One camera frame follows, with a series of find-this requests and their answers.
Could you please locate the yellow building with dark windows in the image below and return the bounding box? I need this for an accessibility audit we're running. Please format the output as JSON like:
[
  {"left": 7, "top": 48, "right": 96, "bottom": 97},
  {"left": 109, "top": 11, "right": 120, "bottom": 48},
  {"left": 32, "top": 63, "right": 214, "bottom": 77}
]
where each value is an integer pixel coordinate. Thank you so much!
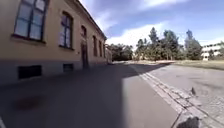
[{"left": 0, "top": 0, "right": 114, "bottom": 88}]

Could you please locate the grey asphalt pavement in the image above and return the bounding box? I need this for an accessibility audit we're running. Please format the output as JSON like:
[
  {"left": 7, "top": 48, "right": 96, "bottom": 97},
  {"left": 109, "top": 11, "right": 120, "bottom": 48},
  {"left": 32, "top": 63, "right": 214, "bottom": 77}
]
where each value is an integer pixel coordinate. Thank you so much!
[{"left": 0, "top": 61, "right": 181, "bottom": 128}]

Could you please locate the grey asphalt road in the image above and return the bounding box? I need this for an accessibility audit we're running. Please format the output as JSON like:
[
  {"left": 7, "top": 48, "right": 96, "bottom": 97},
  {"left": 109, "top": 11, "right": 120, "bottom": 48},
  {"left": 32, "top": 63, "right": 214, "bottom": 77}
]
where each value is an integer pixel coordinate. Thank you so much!
[{"left": 133, "top": 62, "right": 224, "bottom": 126}]

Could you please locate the grass strip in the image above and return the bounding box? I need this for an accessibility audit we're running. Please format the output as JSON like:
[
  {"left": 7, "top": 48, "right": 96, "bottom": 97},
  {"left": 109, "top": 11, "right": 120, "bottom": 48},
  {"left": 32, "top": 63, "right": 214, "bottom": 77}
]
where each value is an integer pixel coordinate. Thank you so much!
[{"left": 166, "top": 59, "right": 224, "bottom": 71}]

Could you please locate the grey stone kerb strip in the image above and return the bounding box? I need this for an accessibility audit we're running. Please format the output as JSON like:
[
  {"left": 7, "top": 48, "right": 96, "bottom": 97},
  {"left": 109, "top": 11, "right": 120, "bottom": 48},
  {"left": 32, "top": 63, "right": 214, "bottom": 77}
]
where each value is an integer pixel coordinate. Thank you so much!
[{"left": 128, "top": 63, "right": 224, "bottom": 128}]

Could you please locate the dark bird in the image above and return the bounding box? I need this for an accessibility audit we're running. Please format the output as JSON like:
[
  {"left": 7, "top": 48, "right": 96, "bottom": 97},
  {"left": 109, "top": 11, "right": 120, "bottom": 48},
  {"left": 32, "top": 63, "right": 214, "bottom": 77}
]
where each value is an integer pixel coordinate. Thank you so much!
[{"left": 190, "top": 86, "right": 197, "bottom": 96}]

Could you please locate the white building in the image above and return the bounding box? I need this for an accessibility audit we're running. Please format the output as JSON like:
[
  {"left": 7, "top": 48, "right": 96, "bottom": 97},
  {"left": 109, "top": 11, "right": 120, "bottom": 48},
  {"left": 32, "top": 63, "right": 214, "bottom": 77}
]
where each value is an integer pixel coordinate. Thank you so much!
[{"left": 200, "top": 42, "right": 224, "bottom": 62}]

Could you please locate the row of trees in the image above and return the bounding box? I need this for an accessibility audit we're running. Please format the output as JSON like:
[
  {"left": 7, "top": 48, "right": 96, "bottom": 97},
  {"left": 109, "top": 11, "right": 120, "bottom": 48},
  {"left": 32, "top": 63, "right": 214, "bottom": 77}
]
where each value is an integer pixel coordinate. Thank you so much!
[{"left": 105, "top": 27, "right": 224, "bottom": 62}]

